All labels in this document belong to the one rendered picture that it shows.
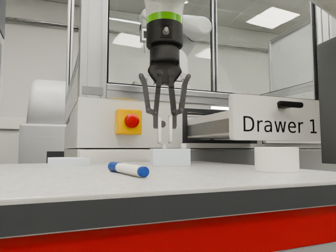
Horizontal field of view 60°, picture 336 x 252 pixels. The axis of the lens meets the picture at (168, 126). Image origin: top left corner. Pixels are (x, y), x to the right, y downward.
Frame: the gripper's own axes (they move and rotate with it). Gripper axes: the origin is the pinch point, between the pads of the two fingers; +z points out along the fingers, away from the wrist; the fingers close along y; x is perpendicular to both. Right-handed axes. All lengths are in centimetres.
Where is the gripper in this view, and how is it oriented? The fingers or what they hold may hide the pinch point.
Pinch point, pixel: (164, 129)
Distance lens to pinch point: 71.7
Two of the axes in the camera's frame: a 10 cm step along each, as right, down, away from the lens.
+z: 0.0, 10.0, -0.8
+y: 10.0, 0.0, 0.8
